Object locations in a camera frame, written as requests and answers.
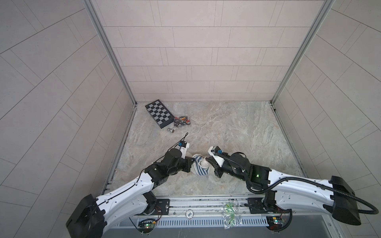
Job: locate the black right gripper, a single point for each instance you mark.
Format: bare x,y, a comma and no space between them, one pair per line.
217,170

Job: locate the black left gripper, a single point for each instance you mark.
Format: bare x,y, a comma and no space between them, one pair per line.
187,163

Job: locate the blue white striped knit sweater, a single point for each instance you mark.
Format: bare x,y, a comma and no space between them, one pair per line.
198,166

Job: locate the white fluffy teddy bear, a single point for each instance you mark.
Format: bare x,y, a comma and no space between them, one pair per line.
205,163

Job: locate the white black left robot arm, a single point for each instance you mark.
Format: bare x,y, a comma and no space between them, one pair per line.
94,216

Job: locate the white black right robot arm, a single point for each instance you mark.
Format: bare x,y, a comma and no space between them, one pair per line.
286,192

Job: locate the bag of colourful small parts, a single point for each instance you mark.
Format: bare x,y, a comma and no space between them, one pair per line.
181,121

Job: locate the clear bag of green parts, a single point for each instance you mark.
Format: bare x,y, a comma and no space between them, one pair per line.
231,215

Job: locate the black white chessboard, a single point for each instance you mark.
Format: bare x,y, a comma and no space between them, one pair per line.
162,116

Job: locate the left green circuit board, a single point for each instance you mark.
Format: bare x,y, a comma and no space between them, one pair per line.
147,225

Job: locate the right circuit board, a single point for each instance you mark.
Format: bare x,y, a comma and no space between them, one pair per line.
275,223

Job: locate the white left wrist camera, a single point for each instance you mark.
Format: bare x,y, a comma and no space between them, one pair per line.
183,146

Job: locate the aluminium front mounting rail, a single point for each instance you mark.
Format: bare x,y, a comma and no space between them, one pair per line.
199,208

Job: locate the round silver rail knob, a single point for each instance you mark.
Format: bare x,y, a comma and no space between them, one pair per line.
189,214

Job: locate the left aluminium corner post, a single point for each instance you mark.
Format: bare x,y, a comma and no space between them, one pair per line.
89,7

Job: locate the aluminium corner post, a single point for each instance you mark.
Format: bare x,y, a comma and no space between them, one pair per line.
321,15
89,7

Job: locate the right aluminium corner post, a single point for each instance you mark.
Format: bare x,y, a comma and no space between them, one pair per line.
321,15

